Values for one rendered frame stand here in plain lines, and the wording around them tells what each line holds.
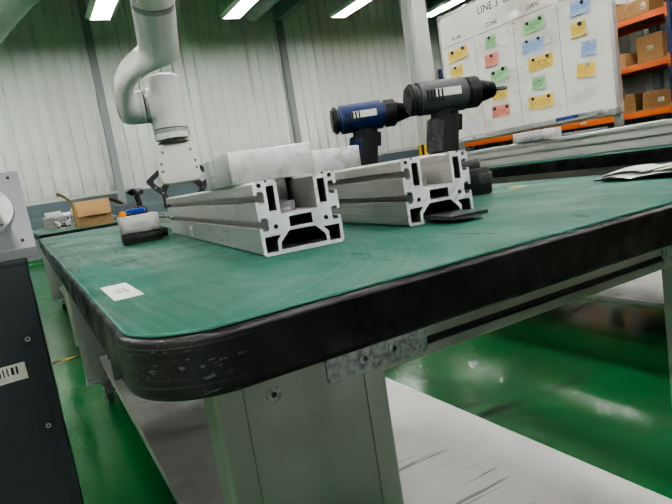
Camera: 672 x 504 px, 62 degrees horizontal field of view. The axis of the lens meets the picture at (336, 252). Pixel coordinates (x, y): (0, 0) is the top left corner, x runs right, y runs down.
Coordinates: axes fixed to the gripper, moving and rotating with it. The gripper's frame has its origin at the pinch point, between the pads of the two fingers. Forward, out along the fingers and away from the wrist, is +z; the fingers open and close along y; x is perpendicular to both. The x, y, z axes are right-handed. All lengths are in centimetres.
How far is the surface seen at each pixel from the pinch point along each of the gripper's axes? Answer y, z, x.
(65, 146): 49, -136, -1100
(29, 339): 40.8, 25.2, -1.2
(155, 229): 10.1, 4.2, 20.6
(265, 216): 4, 2, 85
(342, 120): -29.1, -12.0, 37.6
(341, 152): -21, -5, 53
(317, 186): -4, 0, 82
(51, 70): 44, -283, -1100
